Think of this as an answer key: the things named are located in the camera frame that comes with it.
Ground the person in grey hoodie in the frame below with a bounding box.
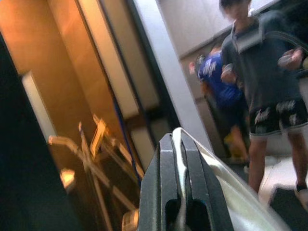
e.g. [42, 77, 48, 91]
[219, 0, 308, 210]

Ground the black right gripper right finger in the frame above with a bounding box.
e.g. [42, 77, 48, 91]
[180, 132, 234, 231]

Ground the person in blue shirt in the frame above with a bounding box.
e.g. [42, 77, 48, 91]
[189, 43, 250, 169]

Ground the white cloth garment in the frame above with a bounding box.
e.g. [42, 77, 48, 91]
[172, 127, 293, 231]

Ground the white pillar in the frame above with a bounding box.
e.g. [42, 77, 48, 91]
[133, 0, 214, 154]

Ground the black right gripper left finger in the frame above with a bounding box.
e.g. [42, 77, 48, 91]
[138, 133, 181, 231]

